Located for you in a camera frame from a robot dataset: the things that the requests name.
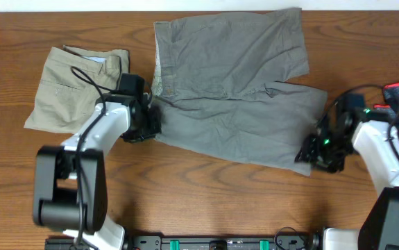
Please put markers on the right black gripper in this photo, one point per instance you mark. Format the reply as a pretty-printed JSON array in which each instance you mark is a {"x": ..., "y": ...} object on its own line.
[{"x": 309, "y": 149}]

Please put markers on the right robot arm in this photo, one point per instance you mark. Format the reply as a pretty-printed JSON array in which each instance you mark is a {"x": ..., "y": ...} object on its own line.
[{"x": 368, "y": 134}]

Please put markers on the grey shorts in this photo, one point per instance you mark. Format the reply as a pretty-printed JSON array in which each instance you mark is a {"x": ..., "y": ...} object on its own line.
[{"x": 222, "y": 84}]

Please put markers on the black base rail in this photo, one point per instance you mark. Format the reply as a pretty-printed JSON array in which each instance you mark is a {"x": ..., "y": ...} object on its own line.
[{"x": 284, "y": 239}]

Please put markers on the folded khaki shorts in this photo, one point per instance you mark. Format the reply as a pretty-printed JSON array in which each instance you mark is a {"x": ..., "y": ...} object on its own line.
[{"x": 63, "y": 102}]

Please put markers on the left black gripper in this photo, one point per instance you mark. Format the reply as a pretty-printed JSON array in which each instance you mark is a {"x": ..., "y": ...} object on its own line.
[{"x": 156, "y": 128}]

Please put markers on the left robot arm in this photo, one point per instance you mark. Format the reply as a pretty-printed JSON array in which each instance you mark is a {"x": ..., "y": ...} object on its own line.
[{"x": 70, "y": 190}]

